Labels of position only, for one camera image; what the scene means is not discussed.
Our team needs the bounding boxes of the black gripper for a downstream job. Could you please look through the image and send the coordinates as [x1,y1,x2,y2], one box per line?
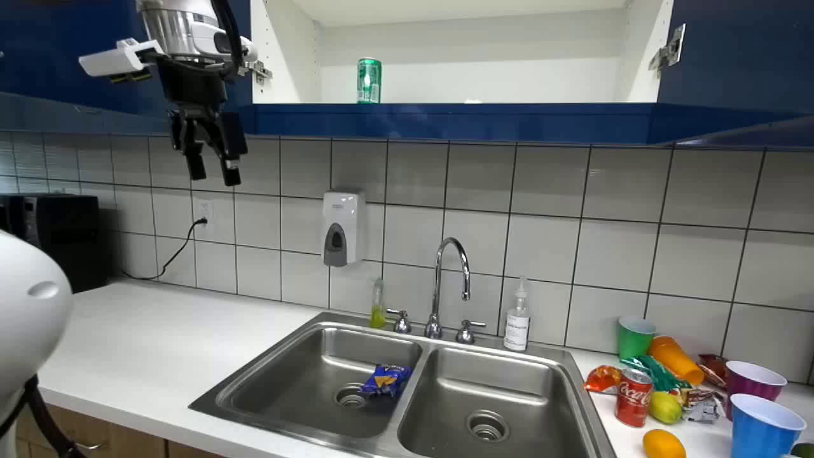
[157,59,246,186]

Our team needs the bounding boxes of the green soda can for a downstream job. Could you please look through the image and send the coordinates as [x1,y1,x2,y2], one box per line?
[355,55,380,104]

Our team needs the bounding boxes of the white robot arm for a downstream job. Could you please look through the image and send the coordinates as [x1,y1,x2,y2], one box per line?
[0,0,257,458]

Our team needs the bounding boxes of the blue upper cabinet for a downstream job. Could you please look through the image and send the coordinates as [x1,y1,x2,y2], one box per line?
[0,0,814,146]

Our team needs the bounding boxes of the wooden lower cabinet drawers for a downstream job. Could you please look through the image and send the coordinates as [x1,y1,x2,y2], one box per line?
[15,407,219,458]

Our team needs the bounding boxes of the stainless steel double sink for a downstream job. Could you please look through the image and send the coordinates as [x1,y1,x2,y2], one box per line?
[190,313,616,458]

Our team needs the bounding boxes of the red cola can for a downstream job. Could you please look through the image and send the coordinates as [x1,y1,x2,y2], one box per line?
[616,368,651,426]

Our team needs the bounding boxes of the open blue cabinet door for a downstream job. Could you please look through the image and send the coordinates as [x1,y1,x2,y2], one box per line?
[658,0,814,115]

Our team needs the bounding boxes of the black appliance on counter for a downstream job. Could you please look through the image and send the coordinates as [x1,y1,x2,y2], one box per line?
[0,192,110,293]

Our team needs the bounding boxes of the yellow dish soap bottle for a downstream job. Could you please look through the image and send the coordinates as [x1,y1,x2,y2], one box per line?
[368,277,388,328]

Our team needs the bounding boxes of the chrome faucet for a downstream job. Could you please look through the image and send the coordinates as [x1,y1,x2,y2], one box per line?
[387,237,486,344]

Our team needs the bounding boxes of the blue chip bag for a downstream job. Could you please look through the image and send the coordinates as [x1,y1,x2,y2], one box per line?
[359,363,412,398]

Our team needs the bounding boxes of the clear hand soap pump bottle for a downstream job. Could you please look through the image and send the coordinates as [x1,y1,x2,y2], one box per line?
[503,279,532,350]

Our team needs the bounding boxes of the red orange snack bag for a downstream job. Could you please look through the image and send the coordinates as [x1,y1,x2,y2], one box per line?
[584,363,620,391]

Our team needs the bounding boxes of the green plastic cup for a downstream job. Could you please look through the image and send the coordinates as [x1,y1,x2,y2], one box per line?
[617,314,655,359]

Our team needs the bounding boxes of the orange plastic cup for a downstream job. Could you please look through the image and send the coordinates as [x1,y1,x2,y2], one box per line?
[649,335,705,387]

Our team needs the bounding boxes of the yellow green apple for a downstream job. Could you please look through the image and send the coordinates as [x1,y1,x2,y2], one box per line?
[649,391,684,425]

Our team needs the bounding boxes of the orange fruit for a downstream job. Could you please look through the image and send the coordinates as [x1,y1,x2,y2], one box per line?
[640,430,687,458]

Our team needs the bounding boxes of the purple plastic cup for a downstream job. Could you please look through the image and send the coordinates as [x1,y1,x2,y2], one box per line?
[725,359,785,398]

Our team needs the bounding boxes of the blue plastic cup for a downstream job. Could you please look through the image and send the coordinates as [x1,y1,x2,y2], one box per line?
[729,393,806,458]

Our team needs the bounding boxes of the white wall outlet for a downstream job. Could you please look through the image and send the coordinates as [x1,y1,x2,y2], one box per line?
[192,197,207,238]

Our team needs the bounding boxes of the black power cable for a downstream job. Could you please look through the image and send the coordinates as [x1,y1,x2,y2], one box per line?
[117,215,211,282]

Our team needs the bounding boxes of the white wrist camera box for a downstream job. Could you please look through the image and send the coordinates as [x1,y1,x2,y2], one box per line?
[79,37,162,79]

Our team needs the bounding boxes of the white wall soap dispenser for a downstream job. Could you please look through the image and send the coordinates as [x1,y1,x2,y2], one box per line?
[321,191,363,266]

